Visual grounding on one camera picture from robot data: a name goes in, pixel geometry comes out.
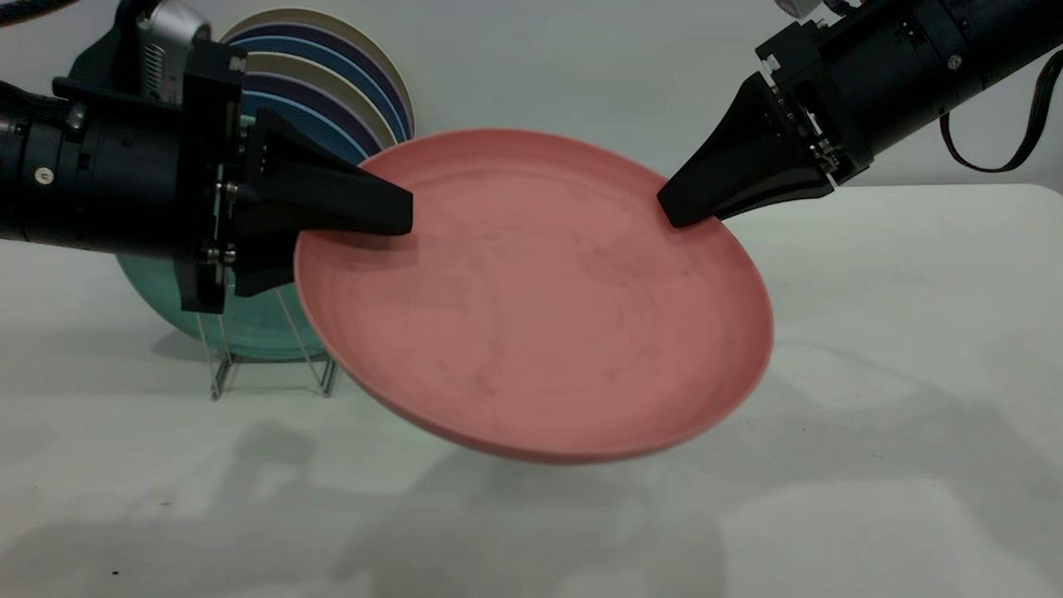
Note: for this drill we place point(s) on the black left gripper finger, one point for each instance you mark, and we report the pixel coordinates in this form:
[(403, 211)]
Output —
[(264, 266), (315, 195)]

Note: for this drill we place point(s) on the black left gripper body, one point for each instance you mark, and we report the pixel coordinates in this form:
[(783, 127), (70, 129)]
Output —
[(133, 183)]

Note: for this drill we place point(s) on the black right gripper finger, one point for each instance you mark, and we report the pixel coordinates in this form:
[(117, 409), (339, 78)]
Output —
[(747, 166)]

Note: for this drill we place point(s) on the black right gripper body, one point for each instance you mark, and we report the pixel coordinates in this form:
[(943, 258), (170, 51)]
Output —
[(864, 91)]

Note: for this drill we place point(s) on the pink plate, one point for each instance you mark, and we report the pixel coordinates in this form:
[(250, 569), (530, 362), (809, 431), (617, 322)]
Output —
[(540, 307)]

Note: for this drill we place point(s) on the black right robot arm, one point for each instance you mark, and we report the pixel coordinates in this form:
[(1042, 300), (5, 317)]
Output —
[(996, 41)]

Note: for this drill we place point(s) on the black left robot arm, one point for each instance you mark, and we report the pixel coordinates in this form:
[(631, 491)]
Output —
[(37, 191)]

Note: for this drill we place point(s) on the green plate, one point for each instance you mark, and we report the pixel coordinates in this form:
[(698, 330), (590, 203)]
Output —
[(249, 332)]

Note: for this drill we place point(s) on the blue plate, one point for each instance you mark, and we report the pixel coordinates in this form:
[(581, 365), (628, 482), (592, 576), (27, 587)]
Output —
[(320, 126), (332, 54)]

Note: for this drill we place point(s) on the dark purple plate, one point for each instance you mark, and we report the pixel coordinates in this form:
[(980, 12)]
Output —
[(324, 101), (332, 37)]

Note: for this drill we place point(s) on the beige plate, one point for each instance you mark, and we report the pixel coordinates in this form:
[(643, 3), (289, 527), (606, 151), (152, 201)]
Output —
[(332, 79), (332, 22)]

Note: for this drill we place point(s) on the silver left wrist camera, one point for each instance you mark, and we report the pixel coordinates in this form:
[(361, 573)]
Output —
[(170, 46)]

